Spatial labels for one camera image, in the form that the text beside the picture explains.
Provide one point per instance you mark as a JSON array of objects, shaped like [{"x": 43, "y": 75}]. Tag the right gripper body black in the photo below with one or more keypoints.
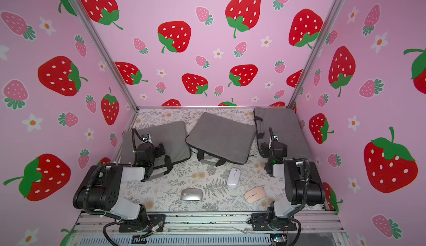
[{"x": 270, "y": 164}]

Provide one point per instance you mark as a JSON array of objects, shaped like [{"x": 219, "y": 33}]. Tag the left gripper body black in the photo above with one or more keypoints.
[{"x": 160, "y": 164}]

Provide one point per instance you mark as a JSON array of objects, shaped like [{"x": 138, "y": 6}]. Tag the grey laptop bag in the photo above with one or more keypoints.
[
  {"x": 284, "y": 122},
  {"x": 219, "y": 140},
  {"x": 171, "y": 135}
]

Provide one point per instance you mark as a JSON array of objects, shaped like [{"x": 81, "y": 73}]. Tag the silver grey computer mouse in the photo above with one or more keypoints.
[{"x": 191, "y": 194}]

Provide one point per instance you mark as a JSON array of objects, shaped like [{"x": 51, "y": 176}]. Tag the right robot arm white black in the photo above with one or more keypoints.
[{"x": 303, "y": 186}]

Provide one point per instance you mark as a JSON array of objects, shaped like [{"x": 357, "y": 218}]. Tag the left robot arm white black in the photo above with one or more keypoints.
[{"x": 99, "y": 192}]

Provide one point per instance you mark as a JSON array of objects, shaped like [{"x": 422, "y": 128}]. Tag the pink computer mouse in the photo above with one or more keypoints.
[{"x": 254, "y": 195}]

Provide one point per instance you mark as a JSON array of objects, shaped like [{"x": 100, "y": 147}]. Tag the white computer mouse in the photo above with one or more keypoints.
[{"x": 233, "y": 178}]

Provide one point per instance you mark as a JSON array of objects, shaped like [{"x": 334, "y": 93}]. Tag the floral patterned table mat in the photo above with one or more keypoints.
[{"x": 163, "y": 194}]

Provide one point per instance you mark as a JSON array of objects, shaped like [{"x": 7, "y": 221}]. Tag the white ribbed vent strip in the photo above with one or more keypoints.
[{"x": 195, "y": 240}]

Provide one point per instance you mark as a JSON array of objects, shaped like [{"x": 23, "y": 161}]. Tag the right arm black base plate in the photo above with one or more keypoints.
[{"x": 264, "y": 222}]

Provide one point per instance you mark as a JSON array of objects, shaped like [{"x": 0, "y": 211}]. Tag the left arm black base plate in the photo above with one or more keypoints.
[{"x": 143, "y": 224}]

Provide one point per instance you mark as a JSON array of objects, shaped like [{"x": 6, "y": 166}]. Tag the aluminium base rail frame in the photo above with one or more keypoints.
[{"x": 318, "y": 228}]

